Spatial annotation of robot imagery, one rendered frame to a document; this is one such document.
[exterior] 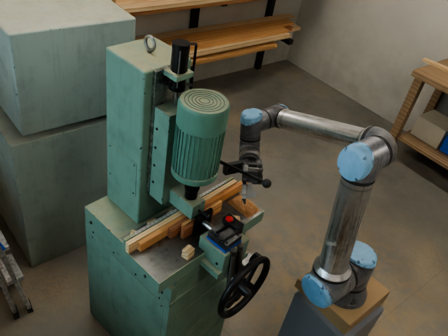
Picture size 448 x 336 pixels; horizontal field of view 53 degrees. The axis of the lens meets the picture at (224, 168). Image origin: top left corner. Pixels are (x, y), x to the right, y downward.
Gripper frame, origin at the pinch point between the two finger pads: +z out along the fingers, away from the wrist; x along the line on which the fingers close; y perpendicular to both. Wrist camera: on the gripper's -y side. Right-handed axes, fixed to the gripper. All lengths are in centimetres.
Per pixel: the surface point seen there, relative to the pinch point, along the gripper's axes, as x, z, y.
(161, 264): 21.2, 21.0, -28.9
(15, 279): 67, -11, -108
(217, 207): 15.9, -8.7, -10.5
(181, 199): 6.2, 0.3, -23.9
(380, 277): 118, -77, 95
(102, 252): 43, -6, -61
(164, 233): 17.0, 8.4, -29.8
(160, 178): -1.3, -2.1, -32.3
